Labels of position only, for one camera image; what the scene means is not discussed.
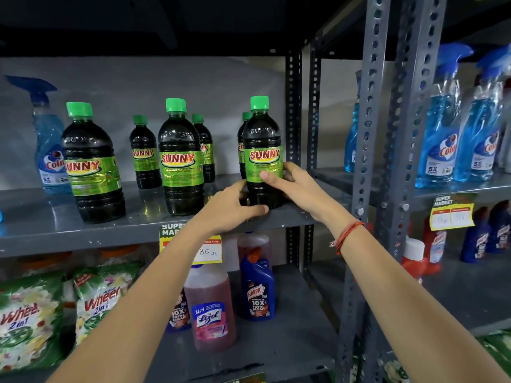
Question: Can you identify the person's left hand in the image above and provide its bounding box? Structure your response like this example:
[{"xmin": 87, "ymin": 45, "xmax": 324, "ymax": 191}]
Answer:
[{"xmin": 188, "ymin": 180, "xmax": 269, "ymax": 238}]

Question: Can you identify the person's right hand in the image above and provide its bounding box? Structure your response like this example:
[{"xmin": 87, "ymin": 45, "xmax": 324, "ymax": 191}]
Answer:
[{"xmin": 260, "ymin": 162, "xmax": 357, "ymax": 234}]

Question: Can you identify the dark cleaner bottle green cap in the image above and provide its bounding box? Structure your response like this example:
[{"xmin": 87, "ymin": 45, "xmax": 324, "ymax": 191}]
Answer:
[
  {"xmin": 242, "ymin": 95, "xmax": 286, "ymax": 210},
  {"xmin": 129, "ymin": 115, "xmax": 163, "ymax": 190},
  {"xmin": 61, "ymin": 102, "xmax": 127, "ymax": 224},
  {"xmin": 237, "ymin": 111, "xmax": 253, "ymax": 180},
  {"xmin": 158, "ymin": 98, "xmax": 205, "ymax": 217},
  {"xmin": 191, "ymin": 113, "xmax": 216, "ymax": 184}
]

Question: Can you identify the person's right forearm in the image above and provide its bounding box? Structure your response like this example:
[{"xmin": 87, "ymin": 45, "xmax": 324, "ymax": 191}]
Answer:
[{"xmin": 339, "ymin": 224, "xmax": 511, "ymax": 383}]

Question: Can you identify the person's left forearm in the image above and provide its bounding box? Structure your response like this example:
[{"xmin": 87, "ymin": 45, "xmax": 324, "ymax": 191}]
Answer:
[{"xmin": 47, "ymin": 222, "xmax": 213, "ymax": 383}]

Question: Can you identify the yellow green price tag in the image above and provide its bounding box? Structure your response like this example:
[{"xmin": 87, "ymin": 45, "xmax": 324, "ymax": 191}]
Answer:
[
  {"xmin": 429, "ymin": 193, "xmax": 478, "ymax": 232},
  {"xmin": 159, "ymin": 223, "xmax": 223, "ymax": 265}
]

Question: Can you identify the blue toilet cleaner bottle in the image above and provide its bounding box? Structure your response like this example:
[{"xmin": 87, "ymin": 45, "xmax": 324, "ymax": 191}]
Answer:
[
  {"xmin": 165, "ymin": 289, "xmax": 192, "ymax": 334},
  {"xmin": 239, "ymin": 247, "xmax": 276, "ymax": 322},
  {"xmin": 487, "ymin": 200, "xmax": 511, "ymax": 254},
  {"xmin": 460, "ymin": 207, "xmax": 492, "ymax": 264}
]

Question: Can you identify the blue glass cleaner spray bottle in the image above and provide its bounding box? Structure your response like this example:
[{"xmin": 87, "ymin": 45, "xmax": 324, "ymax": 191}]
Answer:
[
  {"xmin": 5, "ymin": 75, "xmax": 73, "ymax": 195},
  {"xmin": 344, "ymin": 69, "xmax": 362, "ymax": 173},
  {"xmin": 415, "ymin": 43, "xmax": 475, "ymax": 190},
  {"xmin": 454, "ymin": 45, "xmax": 511, "ymax": 183}
]

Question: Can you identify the orange packet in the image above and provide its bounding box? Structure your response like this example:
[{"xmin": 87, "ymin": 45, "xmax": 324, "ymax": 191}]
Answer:
[
  {"xmin": 99, "ymin": 244, "xmax": 141, "ymax": 260},
  {"xmin": 16, "ymin": 251, "xmax": 73, "ymax": 276}
]

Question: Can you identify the grey slotted metal shelf rack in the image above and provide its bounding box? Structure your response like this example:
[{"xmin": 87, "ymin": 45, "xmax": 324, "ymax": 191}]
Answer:
[
  {"xmin": 0, "ymin": 0, "xmax": 393, "ymax": 383},
  {"xmin": 307, "ymin": 0, "xmax": 511, "ymax": 383}
]

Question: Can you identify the red bottle white cap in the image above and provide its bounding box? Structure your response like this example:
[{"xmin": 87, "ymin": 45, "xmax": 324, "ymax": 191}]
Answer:
[{"xmin": 401, "ymin": 238, "xmax": 428, "ymax": 284}]

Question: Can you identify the red toilet cleaner bottle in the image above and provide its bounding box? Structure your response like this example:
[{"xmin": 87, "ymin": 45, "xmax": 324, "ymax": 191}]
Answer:
[{"xmin": 422, "ymin": 217, "xmax": 447, "ymax": 276}]

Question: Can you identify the green white detergent packet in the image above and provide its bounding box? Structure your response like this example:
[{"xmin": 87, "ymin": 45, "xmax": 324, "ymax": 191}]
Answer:
[
  {"xmin": 382, "ymin": 358, "xmax": 413, "ymax": 383},
  {"xmin": 73, "ymin": 261, "xmax": 145, "ymax": 346},
  {"xmin": 474, "ymin": 330, "xmax": 511, "ymax": 378},
  {"xmin": 0, "ymin": 270, "xmax": 65, "ymax": 374}
]

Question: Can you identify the red thread bracelet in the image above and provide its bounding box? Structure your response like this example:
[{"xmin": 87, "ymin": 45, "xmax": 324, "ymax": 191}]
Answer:
[{"xmin": 330, "ymin": 221, "xmax": 365, "ymax": 256}]

